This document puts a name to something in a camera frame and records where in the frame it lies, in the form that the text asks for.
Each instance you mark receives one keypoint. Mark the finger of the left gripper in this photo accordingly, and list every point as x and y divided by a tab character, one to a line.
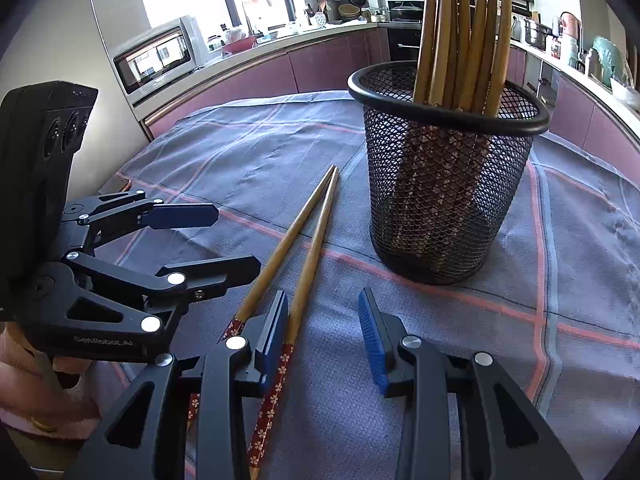
195	280
150	214

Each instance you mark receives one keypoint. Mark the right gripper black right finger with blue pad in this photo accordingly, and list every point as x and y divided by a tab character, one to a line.
501	434

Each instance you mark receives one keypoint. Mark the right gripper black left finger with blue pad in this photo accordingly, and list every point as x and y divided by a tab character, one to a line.
143	435

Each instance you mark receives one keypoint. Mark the wooden chopstick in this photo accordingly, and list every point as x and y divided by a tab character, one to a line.
423	69
501	60
484	71
472	61
440	62
250	303
464	33
269	409

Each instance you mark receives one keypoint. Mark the left hand holding gripper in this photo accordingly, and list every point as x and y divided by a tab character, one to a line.
43	396

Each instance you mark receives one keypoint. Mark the smartphone with orange case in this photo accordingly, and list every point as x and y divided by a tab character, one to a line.
115	184

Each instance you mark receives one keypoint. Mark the blue plaid table cloth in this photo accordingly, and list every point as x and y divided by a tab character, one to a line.
553	296

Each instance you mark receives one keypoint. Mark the white microwave oven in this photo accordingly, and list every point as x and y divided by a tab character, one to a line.
156	58

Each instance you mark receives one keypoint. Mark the red bowl on counter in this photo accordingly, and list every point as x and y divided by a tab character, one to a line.
239	46

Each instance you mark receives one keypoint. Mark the grey refrigerator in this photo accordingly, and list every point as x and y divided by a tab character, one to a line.
60	40

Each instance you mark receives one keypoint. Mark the black mesh utensil holder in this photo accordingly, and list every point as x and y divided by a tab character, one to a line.
441	181

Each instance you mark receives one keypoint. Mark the wooden chopstick in holder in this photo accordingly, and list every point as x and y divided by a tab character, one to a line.
423	69
501	60
440	62
472	61
464	33
484	71

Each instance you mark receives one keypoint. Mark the built-in black oven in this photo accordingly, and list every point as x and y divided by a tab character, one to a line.
405	29

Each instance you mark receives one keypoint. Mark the steel pot on counter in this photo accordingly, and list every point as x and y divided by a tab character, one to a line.
536	34

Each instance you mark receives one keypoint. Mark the black camera box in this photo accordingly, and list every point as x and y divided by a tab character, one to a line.
42	127

